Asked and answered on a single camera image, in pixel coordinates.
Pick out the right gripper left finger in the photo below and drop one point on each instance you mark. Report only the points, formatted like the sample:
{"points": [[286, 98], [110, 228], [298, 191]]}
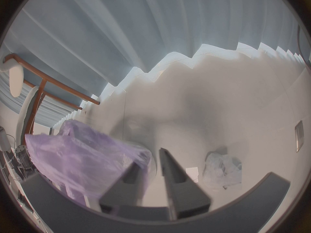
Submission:
{"points": [[126, 190]]}

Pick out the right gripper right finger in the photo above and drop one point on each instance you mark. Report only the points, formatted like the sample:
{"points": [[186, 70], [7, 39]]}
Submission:
{"points": [[184, 198]]}

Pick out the clear plastic wrapper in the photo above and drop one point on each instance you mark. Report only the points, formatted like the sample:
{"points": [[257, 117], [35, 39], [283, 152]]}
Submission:
{"points": [[222, 171]]}

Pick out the purple plastic bag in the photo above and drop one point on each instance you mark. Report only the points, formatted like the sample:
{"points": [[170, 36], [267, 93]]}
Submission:
{"points": [[80, 154]]}

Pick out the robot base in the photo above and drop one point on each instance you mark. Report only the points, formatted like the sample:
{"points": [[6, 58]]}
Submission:
{"points": [[4, 139]]}

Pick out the white trash bin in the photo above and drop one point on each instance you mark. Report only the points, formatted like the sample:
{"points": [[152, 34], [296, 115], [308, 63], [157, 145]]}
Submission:
{"points": [[153, 164]]}

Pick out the white cushioned wooden chair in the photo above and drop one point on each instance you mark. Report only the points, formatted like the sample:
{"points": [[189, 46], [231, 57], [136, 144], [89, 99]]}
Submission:
{"points": [[16, 81]]}

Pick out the pale blue curtain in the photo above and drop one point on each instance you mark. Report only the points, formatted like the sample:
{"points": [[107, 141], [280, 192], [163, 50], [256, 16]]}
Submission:
{"points": [[121, 20]]}

